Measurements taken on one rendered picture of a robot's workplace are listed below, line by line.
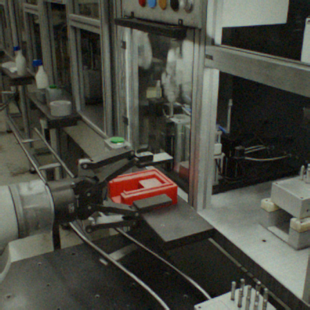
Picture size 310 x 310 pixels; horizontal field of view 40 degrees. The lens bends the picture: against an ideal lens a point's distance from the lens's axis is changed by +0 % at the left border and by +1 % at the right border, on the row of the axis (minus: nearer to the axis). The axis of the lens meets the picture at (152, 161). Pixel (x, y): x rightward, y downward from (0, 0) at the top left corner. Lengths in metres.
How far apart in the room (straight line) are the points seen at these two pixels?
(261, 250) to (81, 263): 0.58
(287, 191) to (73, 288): 0.64
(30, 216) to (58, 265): 0.67
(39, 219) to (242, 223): 0.57
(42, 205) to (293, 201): 0.57
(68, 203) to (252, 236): 0.50
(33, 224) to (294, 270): 0.55
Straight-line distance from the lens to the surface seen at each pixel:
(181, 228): 1.06
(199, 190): 1.11
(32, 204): 0.69
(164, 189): 1.13
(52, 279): 1.31
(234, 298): 0.84
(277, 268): 0.97
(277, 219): 1.10
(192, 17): 1.03
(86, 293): 1.24
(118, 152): 0.74
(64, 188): 0.72
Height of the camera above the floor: 1.47
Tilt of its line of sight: 23 degrees down
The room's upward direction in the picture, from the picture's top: straight up
